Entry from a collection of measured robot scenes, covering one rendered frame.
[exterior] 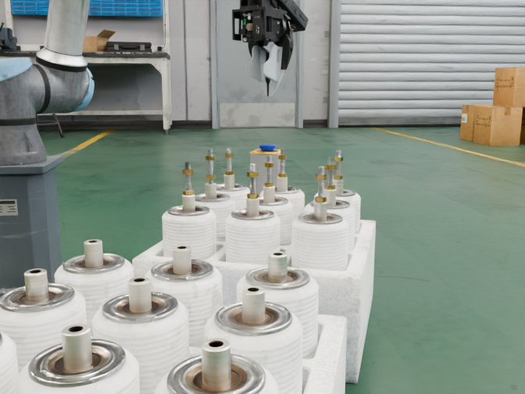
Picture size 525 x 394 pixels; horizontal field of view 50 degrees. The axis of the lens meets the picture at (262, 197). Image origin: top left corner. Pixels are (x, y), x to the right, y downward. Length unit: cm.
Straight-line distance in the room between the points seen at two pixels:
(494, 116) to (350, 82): 209
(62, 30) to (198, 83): 483
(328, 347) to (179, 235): 41
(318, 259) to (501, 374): 36
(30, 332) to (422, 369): 66
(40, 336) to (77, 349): 14
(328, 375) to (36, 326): 30
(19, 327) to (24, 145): 79
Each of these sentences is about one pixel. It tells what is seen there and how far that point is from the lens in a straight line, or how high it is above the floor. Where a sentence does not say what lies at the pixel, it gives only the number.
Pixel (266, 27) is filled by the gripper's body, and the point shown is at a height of 57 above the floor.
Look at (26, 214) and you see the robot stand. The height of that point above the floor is 19.
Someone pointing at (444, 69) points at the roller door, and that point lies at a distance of 670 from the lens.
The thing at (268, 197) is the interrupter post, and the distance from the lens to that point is 108.
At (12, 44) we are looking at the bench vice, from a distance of 574.
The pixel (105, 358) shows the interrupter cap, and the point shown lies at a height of 25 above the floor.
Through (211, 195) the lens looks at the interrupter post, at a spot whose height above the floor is 26.
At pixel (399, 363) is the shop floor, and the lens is 104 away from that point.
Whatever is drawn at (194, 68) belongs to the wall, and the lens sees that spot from 619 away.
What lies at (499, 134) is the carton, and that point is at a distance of 476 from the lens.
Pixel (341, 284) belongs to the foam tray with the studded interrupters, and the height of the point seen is 17.
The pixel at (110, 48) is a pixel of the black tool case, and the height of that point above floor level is 80.
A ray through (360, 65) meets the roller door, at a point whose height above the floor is 67.
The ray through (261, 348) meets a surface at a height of 24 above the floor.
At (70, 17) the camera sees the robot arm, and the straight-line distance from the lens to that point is 141.
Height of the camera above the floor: 47
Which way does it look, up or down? 11 degrees down
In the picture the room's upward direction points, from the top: straight up
